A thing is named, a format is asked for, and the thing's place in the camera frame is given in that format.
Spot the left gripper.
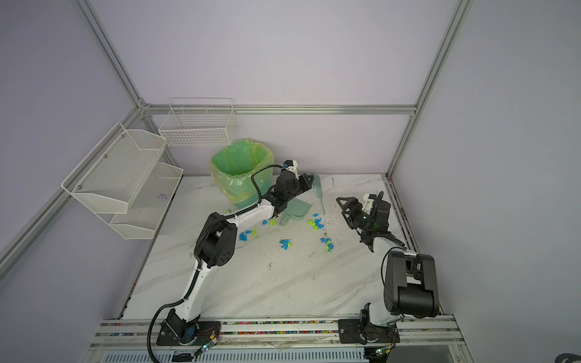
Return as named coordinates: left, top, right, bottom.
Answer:
left=285, top=172, right=314, bottom=202

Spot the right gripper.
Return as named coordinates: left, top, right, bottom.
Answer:
left=336, top=198, right=375, bottom=231

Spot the green plastic dustpan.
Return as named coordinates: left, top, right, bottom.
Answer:
left=279, top=198, right=312, bottom=226

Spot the green hand brush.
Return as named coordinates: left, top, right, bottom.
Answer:
left=313, top=174, right=325, bottom=216

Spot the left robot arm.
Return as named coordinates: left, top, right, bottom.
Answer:
left=147, top=164, right=315, bottom=349

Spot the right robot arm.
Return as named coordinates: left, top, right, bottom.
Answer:
left=336, top=192, right=440, bottom=345

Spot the paper scrap cluster upper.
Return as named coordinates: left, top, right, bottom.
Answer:
left=308, top=213, right=325, bottom=231

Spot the paper scrap cluster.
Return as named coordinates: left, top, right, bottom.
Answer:
left=320, top=237, right=334, bottom=253
left=279, top=239, right=293, bottom=250
left=308, top=213, right=325, bottom=231

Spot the paper scrap cluster right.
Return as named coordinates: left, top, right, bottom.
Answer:
left=320, top=237, right=334, bottom=253

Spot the yellow-green bin liner bag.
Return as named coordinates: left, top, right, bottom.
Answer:
left=208, top=138, right=275, bottom=205

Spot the paper scrap cluster centre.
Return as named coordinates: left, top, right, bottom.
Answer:
left=279, top=239, right=293, bottom=250

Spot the blue paper scrap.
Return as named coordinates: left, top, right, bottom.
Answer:
left=238, top=228, right=257, bottom=241

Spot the white mesh two-tier shelf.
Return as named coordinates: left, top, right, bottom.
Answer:
left=61, top=123, right=183, bottom=240

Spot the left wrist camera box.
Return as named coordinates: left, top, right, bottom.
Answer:
left=283, top=160, right=299, bottom=178

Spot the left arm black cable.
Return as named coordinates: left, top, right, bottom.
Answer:
left=146, top=164, right=291, bottom=363

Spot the white wire basket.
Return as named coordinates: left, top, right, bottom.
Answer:
left=159, top=98, right=237, bottom=147

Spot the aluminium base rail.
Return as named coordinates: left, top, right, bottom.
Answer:
left=83, top=316, right=473, bottom=362

